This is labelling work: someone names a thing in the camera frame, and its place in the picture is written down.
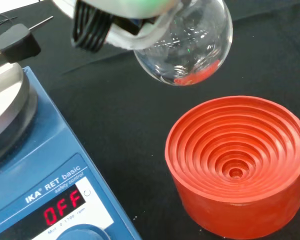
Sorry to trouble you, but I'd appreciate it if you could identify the black bench cloth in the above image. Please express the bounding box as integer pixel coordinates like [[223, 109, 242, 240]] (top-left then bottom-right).
[[0, 0, 300, 240]]

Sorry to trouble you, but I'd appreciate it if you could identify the heater with blue base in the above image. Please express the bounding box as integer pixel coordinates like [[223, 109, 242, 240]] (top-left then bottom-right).
[[0, 61, 142, 240]]

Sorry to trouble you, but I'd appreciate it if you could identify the red rubber flask ring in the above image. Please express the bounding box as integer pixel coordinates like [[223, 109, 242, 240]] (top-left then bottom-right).
[[164, 95, 300, 240]]

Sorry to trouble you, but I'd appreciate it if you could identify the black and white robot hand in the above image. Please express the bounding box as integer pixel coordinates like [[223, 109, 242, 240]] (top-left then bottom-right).
[[71, 0, 185, 54]]

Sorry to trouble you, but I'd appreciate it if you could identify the thin black cable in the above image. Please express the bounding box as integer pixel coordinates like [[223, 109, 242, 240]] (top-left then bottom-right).
[[0, 13, 19, 41]]

